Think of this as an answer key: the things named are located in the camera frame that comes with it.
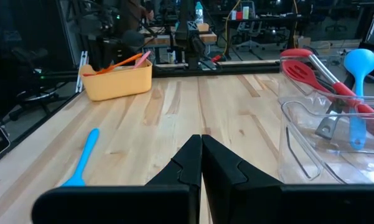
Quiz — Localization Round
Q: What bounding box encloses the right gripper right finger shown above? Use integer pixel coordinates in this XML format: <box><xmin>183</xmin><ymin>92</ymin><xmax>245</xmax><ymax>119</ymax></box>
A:
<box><xmin>201</xmin><ymin>134</ymin><xmax>374</xmax><ymax>224</ymax></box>

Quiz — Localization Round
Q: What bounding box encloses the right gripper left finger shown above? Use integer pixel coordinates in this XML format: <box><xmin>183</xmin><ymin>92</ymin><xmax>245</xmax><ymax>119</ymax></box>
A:
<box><xmin>32</xmin><ymin>134</ymin><xmax>203</xmax><ymax>224</ymax></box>

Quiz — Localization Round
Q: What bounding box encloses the pink silicone spatula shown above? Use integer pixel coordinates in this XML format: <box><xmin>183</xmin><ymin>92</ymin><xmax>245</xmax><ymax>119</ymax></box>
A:
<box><xmin>133</xmin><ymin>50</ymin><xmax>152</xmax><ymax>70</ymax></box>

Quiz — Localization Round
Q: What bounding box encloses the orange silicone spatula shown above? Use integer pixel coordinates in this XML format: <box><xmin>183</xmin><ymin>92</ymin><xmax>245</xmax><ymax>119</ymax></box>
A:
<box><xmin>82</xmin><ymin>52</ymin><xmax>144</xmax><ymax>77</ymax></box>

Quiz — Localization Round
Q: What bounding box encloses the teal silicone spatula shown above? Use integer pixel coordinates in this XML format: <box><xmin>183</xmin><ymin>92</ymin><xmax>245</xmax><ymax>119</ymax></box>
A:
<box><xmin>61</xmin><ymin>128</ymin><xmax>100</xmax><ymax>187</ymax></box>

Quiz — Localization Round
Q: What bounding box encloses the red spoon with metal handle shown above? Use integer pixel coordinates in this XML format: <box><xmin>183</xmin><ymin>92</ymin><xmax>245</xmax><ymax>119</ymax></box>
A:
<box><xmin>279</xmin><ymin>48</ymin><xmax>374</xmax><ymax>118</ymax></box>

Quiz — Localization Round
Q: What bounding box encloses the red silicone slotted spoon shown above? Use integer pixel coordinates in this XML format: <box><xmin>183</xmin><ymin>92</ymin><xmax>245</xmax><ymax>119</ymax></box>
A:
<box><xmin>281</xmin><ymin>60</ymin><xmax>374</xmax><ymax>142</ymax></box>

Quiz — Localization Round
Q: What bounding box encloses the blue silicone spoon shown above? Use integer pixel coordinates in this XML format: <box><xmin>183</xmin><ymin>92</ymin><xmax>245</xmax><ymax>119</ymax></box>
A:
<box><xmin>343</xmin><ymin>48</ymin><xmax>374</xmax><ymax>151</ymax></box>

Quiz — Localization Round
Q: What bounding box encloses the person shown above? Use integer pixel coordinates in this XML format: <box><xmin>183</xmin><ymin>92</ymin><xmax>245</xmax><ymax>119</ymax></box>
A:
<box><xmin>119</xmin><ymin>0</ymin><xmax>155</xmax><ymax>35</ymax></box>

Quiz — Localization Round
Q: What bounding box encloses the narrow clear plastic bin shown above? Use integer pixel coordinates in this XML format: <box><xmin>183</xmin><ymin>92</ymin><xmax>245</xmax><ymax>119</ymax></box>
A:
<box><xmin>278</xmin><ymin>96</ymin><xmax>374</xmax><ymax>185</ymax></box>

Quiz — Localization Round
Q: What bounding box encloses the yellow plastic basket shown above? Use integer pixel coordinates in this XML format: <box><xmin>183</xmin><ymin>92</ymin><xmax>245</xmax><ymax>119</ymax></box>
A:
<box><xmin>79</xmin><ymin>57</ymin><xmax>154</xmax><ymax>102</ymax></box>

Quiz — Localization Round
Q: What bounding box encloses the clear water bottle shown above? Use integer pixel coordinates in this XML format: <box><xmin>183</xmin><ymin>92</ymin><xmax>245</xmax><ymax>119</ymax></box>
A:
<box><xmin>194</xmin><ymin>1</ymin><xmax>204</xmax><ymax>26</ymax></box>

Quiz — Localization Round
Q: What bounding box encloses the wooden background table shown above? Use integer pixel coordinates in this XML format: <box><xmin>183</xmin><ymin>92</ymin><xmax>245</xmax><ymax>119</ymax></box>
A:
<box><xmin>143</xmin><ymin>23</ymin><xmax>218</xmax><ymax>45</ymax></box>

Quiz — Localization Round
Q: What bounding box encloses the black office chair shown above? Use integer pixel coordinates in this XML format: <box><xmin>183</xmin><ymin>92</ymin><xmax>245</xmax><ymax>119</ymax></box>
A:
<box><xmin>6</xmin><ymin>46</ymin><xmax>72</xmax><ymax>123</ymax></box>

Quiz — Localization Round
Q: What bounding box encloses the grey office chair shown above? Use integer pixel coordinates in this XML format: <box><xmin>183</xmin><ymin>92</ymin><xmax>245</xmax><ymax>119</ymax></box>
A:
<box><xmin>235</xmin><ymin>0</ymin><xmax>265</xmax><ymax>60</ymax></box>

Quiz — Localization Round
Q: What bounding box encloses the wide clear plastic bin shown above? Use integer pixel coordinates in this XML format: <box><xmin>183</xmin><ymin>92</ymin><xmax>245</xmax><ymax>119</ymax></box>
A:
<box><xmin>278</xmin><ymin>53</ymin><xmax>374</xmax><ymax>147</ymax></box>

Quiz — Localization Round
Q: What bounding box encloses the black desk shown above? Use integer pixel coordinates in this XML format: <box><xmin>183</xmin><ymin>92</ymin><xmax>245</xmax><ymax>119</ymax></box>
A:
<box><xmin>223</xmin><ymin>14</ymin><xmax>303</xmax><ymax>50</ymax></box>

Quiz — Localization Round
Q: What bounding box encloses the white metal rail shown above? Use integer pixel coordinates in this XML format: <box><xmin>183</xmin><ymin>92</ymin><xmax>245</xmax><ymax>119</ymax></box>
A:
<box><xmin>75</xmin><ymin>50</ymin><xmax>90</xmax><ymax>94</ymax></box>

